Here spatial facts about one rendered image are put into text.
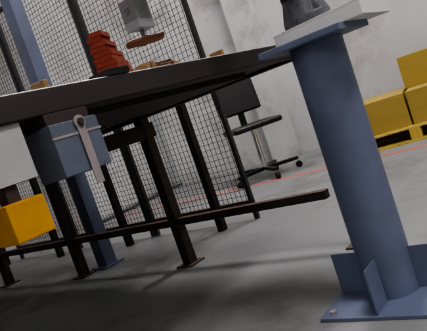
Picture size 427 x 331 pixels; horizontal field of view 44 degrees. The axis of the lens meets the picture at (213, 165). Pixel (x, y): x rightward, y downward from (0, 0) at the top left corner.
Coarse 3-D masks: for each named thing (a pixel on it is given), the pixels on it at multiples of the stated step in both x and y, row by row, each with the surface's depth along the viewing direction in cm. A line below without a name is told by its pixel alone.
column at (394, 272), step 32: (320, 32) 148; (320, 64) 156; (320, 96) 159; (352, 96) 158; (320, 128) 162; (352, 128) 158; (352, 160) 159; (352, 192) 161; (384, 192) 161; (352, 224) 165; (384, 224) 161; (352, 256) 176; (384, 256) 162; (416, 256) 164; (352, 288) 179; (384, 288) 164; (416, 288) 164; (352, 320) 161
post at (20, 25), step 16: (0, 0) 346; (16, 0) 346; (16, 16) 343; (16, 32) 346; (32, 32) 350; (32, 48) 347; (32, 64) 345; (32, 80) 350; (48, 80) 352; (80, 176) 356; (80, 192) 353; (80, 208) 357; (96, 208) 360; (96, 224) 358; (96, 256) 362; (112, 256) 363
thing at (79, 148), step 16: (64, 112) 117; (80, 112) 121; (32, 128) 116; (48, 128) 112; (64, 128) 115; (80, 128) 117; (96, 128) 121; (32, 144) 117; (48, 144) 113; (64, 144) 114; (80, 144) 117; (96, 144) 120; (48, 160) 115; (64, 160) 113; (80, 160) 116; (96, 160) 119; (48, 176) 117; (64, 176) 113; (96, 176) 118
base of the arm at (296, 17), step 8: (280, 0) 162; (288, 0) 159; (296, 0) 157; (304, 0) 157; (312, 0) 157; (320, 0) 158; (288, 8) 159; (296, 8) 157; (304, 8) 156; (312, 8) 157; (320, 8) 156; (328, 8) 159; (288, 16) 159; (296, 16) 157; (304, 16) 156; (312, 16) 156; (288, 24) 160; (296, 24) 158
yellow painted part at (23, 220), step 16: (0, 192) 106; (16, 192) 107; (0, 208) 102; (16, 208) 102; (32, 208) 105; (48, 208) 108; (0, 224) 103; (16, 224) 102; (32, 224) 104; (48, 224) 107; (0, 240) 105; (16, 240) 102
